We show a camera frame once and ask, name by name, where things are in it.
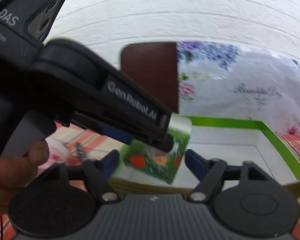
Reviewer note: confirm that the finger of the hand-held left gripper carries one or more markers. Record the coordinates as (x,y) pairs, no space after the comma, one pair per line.
(115,133)
(135,105)

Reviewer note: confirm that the clear plastic packet red print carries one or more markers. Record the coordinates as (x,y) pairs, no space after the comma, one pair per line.
(65,152)

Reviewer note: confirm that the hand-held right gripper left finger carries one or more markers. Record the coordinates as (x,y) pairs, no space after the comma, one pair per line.
(110,164)

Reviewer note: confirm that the white floral pillow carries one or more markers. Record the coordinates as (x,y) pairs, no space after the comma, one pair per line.
(227,92)

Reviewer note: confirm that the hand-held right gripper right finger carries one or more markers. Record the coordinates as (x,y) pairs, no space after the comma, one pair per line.
(193,164)

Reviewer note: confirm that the brown wooden headboard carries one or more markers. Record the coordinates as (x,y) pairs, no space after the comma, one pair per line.
(150,75)

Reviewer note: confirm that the flower print packet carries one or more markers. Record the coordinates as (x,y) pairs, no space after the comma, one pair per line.
(150,163)

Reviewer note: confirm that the plaid bedsheet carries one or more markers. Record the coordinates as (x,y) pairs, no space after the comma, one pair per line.
(95,142)

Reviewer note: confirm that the person's left hand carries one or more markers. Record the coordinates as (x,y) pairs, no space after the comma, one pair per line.
(12,175)

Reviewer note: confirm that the green cardboard box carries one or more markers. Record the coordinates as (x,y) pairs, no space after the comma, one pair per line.
(240,124)

